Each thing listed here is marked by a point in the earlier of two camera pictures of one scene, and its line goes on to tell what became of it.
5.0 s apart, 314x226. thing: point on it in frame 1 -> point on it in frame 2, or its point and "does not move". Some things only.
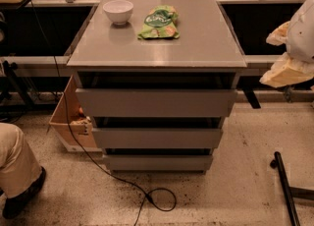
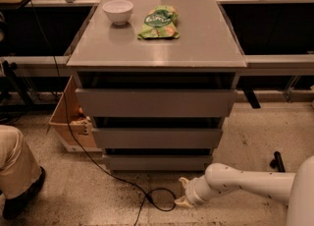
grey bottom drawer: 158,163 does not move
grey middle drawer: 156,138 does not move
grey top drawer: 155,102 does not move
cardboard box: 70,123 does not move
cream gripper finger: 279,36 -> 183,181
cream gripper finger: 287,72 -> 183,200
